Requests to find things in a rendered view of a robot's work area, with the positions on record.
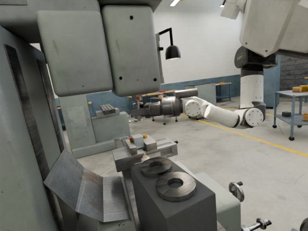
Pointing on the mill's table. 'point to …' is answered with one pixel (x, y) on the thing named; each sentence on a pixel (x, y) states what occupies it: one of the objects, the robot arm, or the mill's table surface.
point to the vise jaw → (150, 143)
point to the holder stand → (172, 198)
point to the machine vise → (138, 154)
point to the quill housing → (131, 49)
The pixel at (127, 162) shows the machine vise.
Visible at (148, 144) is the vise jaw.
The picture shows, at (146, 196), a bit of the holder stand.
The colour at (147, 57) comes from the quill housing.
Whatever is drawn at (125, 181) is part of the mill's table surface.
